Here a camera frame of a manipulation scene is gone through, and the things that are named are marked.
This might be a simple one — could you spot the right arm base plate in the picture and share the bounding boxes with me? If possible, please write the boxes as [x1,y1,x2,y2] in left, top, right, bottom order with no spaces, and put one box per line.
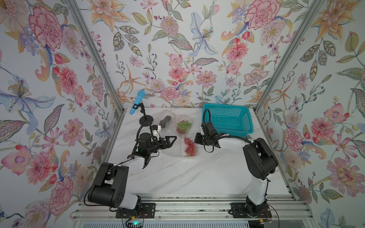
[229,202,272,219]

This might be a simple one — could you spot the blue microphone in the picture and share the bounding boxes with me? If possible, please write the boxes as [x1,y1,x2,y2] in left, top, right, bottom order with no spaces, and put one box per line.
[129,90,145,115]

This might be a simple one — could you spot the red grape bunch front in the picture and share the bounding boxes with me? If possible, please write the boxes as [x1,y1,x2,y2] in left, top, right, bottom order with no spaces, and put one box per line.
[176,127,187,135]

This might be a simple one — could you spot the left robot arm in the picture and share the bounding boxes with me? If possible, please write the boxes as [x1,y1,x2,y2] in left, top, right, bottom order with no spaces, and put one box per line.
[84,125,177,212]

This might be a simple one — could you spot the black grape bunch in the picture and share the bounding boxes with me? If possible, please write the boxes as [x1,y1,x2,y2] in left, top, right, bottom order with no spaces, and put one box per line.
[159,116,172,129]

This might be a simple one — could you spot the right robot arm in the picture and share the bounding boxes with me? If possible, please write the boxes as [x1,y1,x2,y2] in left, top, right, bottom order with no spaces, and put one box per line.
[194,121,278,218]

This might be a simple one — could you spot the green grape bunch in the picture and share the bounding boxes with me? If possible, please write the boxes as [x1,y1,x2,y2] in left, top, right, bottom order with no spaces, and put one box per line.
[177,120,192,130]

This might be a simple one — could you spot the black microphone stand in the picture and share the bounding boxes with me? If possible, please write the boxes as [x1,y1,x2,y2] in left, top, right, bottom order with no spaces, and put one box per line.
[129,102,154,126]

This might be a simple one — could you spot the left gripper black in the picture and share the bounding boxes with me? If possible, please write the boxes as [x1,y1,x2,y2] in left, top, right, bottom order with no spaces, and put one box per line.
[146,136,176,155]

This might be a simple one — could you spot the red grape bunch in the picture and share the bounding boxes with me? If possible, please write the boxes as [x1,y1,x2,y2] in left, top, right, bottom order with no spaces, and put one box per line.
[184,137,197,157]
[176,127,187,135]

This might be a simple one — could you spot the aluminium frame post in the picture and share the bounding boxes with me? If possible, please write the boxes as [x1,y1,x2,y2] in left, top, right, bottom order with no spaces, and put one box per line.
[254,1,323,115]
[65,0,124,113]

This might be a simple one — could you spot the left aluminium frame post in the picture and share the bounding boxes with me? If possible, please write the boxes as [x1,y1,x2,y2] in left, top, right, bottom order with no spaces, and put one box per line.
[65,0,124,113]

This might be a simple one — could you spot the red grape bunch back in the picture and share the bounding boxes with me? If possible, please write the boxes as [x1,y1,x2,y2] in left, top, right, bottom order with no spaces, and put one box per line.
[184,137,197,157]

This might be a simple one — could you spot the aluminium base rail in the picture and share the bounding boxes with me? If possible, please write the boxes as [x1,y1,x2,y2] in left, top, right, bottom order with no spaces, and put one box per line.
[70,194,313,221]

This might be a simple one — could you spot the teal plastic mesh basket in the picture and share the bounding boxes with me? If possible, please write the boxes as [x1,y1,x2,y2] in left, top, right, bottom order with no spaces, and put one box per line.
[202,103,254,137]

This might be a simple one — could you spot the right aluminium frame post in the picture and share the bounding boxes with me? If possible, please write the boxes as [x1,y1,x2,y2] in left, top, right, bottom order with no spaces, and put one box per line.
[254,1,323,115]

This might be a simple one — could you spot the clear clamshell container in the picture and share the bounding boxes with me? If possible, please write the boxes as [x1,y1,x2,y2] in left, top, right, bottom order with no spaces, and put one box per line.
[163,134,199,158]
[153,111,177,131]
[170,115,194,135]

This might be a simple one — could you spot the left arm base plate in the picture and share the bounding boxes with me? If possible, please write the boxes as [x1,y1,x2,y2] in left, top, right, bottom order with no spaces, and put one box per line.
[116,202,156,219]

